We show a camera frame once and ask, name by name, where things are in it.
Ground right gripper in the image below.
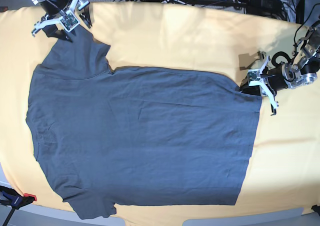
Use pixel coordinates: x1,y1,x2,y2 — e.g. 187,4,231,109
31,0,92,43

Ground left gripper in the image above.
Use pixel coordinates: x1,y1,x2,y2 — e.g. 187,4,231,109
240,52,285,116

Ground blue-grey T-shirt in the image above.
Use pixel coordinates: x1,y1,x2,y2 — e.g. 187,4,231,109
26,26,262,219

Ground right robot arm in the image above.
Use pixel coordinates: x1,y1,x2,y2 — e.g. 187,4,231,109
31,0,92,42

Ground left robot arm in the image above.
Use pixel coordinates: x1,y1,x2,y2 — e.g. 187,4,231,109
239,21,320,116

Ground black power adapter box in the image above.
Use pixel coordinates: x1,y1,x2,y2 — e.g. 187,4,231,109
247,0,282,13

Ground yellow table cloth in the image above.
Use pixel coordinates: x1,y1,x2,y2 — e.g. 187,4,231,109
0,3,320,225

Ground black clamp right edge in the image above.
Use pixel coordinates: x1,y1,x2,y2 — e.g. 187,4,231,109
311,205,320,216

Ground blue clamp with red pad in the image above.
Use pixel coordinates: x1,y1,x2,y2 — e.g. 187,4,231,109
0,185,37,226

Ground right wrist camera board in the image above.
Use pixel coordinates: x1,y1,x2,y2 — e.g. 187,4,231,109
59,13,80,32

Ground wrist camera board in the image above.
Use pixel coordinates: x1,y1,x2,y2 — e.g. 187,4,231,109
247,69,261,82
59,13,80,32

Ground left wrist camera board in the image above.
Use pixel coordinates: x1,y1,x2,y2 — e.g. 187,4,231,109
247,69,261,82

